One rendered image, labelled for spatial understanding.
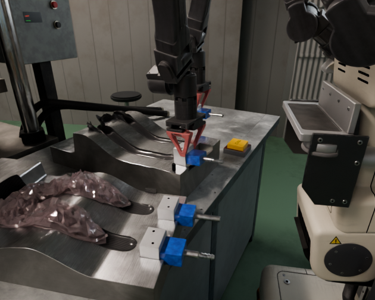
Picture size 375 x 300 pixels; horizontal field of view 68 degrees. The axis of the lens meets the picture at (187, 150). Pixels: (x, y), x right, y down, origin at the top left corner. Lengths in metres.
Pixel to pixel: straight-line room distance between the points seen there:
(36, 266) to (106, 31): 3.09
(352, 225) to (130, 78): 3.02
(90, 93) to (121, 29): 0.87
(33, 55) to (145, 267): 1.10
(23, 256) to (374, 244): 0.72
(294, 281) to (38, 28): 1.50
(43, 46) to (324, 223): 1.27
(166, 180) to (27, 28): 0.94
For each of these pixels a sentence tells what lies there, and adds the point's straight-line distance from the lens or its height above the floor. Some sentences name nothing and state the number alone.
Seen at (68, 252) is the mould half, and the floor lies 0.88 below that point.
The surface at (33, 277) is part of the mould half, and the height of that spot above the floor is 0.83.
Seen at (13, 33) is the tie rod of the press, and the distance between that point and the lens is 1.23.
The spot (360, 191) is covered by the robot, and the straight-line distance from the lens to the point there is 0.73.
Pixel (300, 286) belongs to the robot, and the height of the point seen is 0.28.
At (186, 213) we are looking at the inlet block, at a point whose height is 0.87.
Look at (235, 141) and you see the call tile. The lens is 1.03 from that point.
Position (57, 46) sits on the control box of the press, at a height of 1.13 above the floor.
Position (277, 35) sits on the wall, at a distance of 3.20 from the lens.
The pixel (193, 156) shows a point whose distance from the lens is 0.72.
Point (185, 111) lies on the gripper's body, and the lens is 0.68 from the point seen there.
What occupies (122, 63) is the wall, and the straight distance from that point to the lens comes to 3.45.
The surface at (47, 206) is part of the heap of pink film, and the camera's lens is 0.62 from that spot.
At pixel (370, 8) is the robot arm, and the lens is 0.43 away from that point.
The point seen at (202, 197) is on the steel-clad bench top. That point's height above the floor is 0.80.
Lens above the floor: 1.24
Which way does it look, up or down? 25 degrees down
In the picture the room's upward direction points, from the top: straight up
